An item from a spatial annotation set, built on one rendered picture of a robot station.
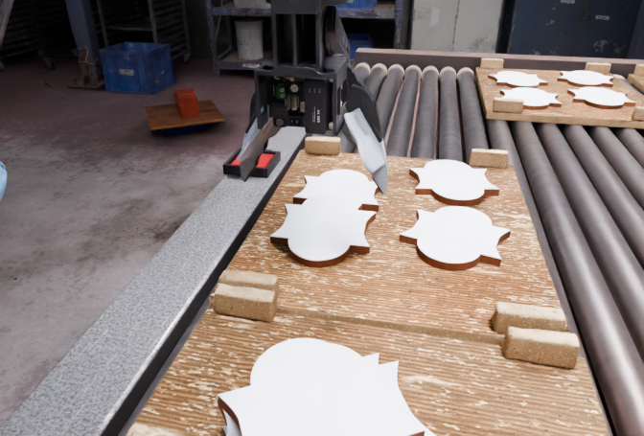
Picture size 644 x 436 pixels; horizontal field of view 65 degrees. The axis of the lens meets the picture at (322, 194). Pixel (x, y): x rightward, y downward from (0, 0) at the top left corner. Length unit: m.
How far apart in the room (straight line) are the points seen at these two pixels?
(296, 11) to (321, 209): 0.29
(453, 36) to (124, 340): 4.80
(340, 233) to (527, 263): 0.21
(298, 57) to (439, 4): 4.69
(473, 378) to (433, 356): 0.04
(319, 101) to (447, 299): 0.24
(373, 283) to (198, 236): 0.25
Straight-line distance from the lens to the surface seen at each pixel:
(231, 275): 0.52
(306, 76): 0.43
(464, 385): 0.46
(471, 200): 0.72
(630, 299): 0.66
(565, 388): 0.49
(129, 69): 4.86
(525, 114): 1.14
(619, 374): 0.55
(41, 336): 2.11
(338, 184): 0.73
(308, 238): 0.59
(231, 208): 0.74
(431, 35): 5.14
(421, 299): 0.54
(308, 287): 0.54
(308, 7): 0.42
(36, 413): 0.51
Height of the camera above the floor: 1.27
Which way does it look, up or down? 27 degrees down
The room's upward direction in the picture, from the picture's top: straight up
